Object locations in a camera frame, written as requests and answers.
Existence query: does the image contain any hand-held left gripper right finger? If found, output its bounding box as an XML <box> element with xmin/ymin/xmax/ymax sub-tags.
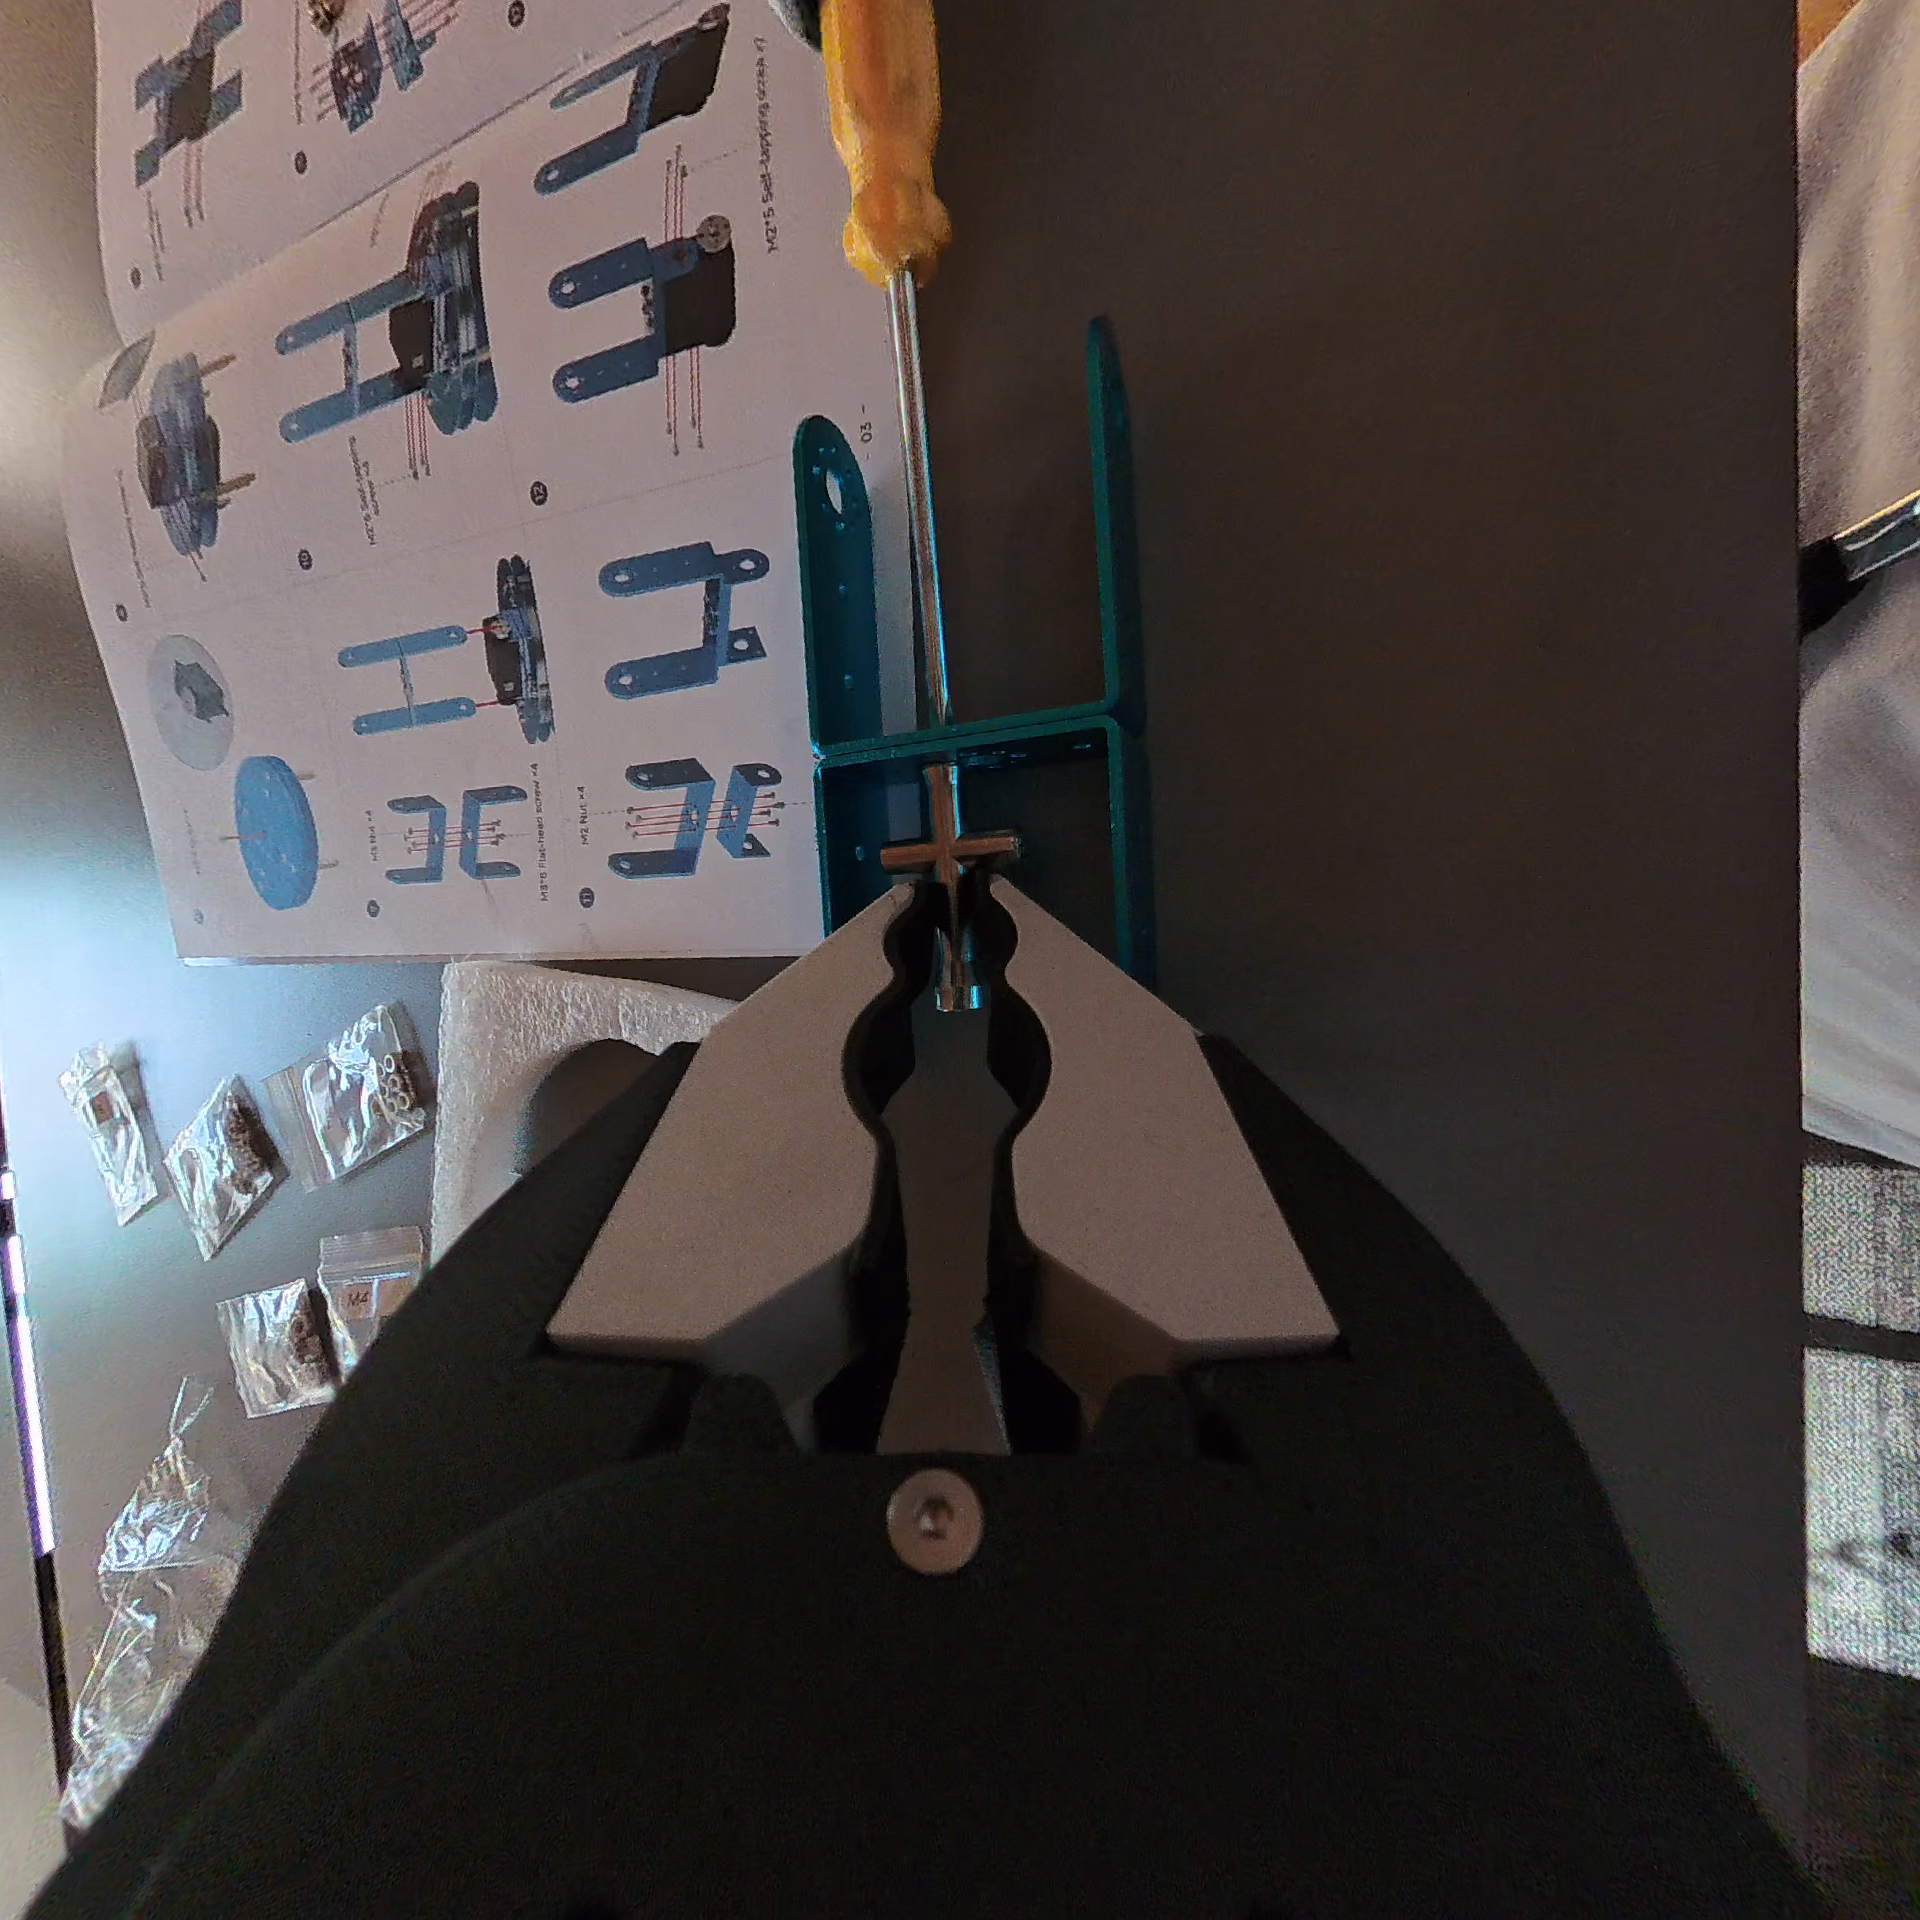
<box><xmin>974</xmin><ymin>871</ymin><xmax>1342</xmax><ymax>1458</ymax></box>

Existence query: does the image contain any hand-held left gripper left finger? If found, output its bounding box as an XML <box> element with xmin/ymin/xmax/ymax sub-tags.
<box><xmin>546</xmin><ymin>881</ymin><xmax>925</xmax><ymax>1454</ymax></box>

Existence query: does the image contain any silver cross wrench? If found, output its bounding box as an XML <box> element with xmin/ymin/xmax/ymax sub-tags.
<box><xmin>881</xmin><ymin>754</ymin><xmax>1026</xmax><ymax>1012</ymax></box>

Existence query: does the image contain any yellow handled screwdriver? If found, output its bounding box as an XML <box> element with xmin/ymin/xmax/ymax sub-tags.
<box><xmin>812</xmin><ymin>0</ymin><xmax>958</xmax><ymax>773</ymax></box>

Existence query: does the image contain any grey desk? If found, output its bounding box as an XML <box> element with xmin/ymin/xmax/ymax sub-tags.
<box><xmin>0</xmin><ymin>0</ymin><xmax>1804</xmax><ymax>1920</ymax></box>

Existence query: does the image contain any pile of small screw bags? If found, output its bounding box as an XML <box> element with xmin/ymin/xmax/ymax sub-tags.
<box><xmin>58</xmin><ymin>999</ymin><xmax>442</xmax><ymax>1424</ymax></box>

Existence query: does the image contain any crumpled clear plastic wrap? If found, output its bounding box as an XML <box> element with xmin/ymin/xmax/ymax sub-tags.
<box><xmin>58</xmin><ymin>1372</ymin><xmax>257</xmax><ymax>1828</ymax></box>

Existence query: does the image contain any person's white shirt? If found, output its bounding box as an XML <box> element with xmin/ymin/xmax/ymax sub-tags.
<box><xmin>1796</xmin><ymin>0</ymin><xmax>1920</xmax><ymax>1166</ymax></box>

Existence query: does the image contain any printed instruction sheet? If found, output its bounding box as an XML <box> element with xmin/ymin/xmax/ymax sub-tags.
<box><xmin>66</xmin><ymin>0</ymin><xmax>843</xmax><ymax>963</ymax></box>

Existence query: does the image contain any white foam frame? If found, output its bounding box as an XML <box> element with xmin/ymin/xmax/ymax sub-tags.
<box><xmin>432</xmin><ymin>959</ymin><xmax>738</xmax><ymax>1253</ymax></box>

